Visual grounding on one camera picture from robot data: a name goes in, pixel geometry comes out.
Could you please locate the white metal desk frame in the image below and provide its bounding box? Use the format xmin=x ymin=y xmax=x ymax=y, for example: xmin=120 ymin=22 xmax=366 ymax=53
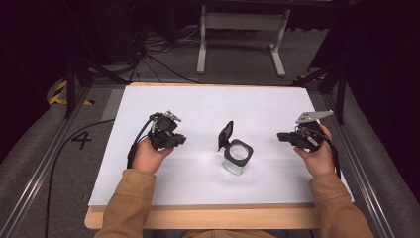
xmin=195 ymin=4 xmax=292 ymax=78

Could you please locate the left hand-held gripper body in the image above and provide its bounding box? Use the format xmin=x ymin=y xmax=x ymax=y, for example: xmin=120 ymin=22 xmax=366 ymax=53
xmin=148 ymin=110 xmax=183 ymax=152

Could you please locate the hand-held gripper black cable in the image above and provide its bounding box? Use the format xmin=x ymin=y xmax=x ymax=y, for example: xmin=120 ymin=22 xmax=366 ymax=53
xmin=126 ymin=113 xmax=160 ymax=170
xmin=294 ymin=124 xmax=342 ymax=179

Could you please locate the person's left hand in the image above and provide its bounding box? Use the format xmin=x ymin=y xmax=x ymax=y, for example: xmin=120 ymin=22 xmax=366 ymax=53
xmin=131 ymin=134 xmax=174 ymax=175

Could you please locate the clear jar with black flip lid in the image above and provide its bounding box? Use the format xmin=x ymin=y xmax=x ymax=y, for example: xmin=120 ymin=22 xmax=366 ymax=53
xmin=216 ymin=120 xmax=255 ymax=177

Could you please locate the black tripod stand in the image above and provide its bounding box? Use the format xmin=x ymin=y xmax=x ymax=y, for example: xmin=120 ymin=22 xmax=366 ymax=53
xmin=289 ymin=59 xmax=349 ymax=126
xmin=63 ymin=54 xmax=131 ymax=120

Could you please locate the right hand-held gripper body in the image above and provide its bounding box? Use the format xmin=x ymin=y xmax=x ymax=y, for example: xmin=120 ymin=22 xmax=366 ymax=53
xmin=292 ymin=110 xmax=335 ymax=154

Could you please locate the bundle of floor cables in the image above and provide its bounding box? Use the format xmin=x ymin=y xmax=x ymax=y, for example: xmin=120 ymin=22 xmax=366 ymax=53
xmin=130 ymin=24 xmax=203 ymax=85

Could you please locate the person's right hand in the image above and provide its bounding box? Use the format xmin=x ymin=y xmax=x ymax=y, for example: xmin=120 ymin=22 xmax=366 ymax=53
xmin=293 ymin=123 xmax=336 ymax=178

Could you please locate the yellow black hazard tape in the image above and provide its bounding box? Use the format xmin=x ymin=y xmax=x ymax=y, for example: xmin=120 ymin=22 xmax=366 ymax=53
xmin=48 ymin=79 xmax=96 ymax=107

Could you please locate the left hand-held gripper black cable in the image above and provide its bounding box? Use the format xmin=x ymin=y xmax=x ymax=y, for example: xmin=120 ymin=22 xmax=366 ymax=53
xmin=126 ymin=113 xmax=160 ymax=170

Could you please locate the white table sheet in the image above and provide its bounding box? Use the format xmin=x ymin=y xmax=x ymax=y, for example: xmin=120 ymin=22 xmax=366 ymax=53
xmin=87 ymin=84 xmax=356 ymax=208

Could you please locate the wooden table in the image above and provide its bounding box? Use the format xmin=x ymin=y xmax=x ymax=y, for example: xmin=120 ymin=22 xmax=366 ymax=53
xmin=83 ymin=81 xmax=356 ymax=231

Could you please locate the metal floor rail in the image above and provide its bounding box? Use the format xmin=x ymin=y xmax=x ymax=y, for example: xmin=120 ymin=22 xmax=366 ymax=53
xmin=321 ymin=93 xmax=398 ymax=238
xmin=0 ymin=86 xmax=91 ymax=238

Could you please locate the black floor cable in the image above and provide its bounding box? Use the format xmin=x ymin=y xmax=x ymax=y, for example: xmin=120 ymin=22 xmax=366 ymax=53
xmin=44 ymin=118 xmax=116 ymax=238

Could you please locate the person's tan jacket front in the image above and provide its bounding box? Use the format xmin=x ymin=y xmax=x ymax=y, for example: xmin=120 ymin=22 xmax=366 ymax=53
xmin=182 ymin=229 xmax=275 ymax=238

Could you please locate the right hand-held gripper black cable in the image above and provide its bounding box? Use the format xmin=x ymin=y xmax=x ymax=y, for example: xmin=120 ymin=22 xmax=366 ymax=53
xmin=294 ymin=124 xmax=342 ymax=179

